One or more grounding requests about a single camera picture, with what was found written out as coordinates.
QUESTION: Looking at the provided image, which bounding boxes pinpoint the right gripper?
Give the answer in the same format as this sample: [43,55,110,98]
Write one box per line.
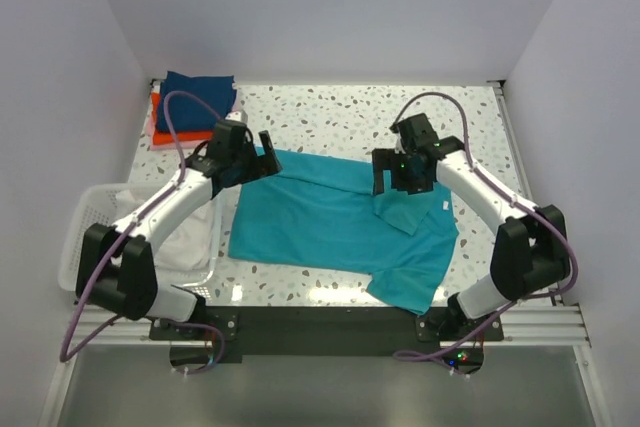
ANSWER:
[373,147,433,196]

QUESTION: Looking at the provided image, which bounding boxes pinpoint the teal t shirt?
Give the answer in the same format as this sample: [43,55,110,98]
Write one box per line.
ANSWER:
[228,150,458,315]

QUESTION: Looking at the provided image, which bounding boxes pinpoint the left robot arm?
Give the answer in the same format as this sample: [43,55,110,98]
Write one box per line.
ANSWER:
[74,120,281,339]

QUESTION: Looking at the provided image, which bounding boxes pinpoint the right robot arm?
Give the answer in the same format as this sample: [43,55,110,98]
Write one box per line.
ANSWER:
[372,114,572,340]

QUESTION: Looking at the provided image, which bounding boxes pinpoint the folded navy blue t shirt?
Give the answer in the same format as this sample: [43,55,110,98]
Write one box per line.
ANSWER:
[155,71,237,133]

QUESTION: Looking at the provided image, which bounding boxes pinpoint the folded orange t shirt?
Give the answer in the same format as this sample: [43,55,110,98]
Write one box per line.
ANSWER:
[146,92,228,150]

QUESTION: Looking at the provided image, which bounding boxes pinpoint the folded pink t shirt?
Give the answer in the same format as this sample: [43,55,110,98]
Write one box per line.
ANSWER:
[145,91,213,151]

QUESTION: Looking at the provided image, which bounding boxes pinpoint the white t shirt in basket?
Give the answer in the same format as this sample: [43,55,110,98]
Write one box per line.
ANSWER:
[112,189,221,273]

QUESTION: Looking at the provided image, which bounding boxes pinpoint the white plastic basket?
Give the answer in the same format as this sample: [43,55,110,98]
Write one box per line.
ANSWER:
[58,182,223,292]

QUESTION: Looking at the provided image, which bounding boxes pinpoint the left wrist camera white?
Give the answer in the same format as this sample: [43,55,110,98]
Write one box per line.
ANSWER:
[226,110,248,124]

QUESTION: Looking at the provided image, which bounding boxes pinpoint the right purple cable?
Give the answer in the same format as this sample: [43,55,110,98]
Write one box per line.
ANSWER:
[392,91,580,378]

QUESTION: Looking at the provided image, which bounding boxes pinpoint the purple cable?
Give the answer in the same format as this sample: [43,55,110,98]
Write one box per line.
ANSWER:
[58,90,236,378]
[392,91,580,378]

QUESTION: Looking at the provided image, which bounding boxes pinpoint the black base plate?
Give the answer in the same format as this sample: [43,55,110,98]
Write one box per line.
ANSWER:
[149,306,504,375]

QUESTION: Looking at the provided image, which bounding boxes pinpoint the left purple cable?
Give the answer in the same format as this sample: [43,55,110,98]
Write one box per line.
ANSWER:
[58,90,236,378]

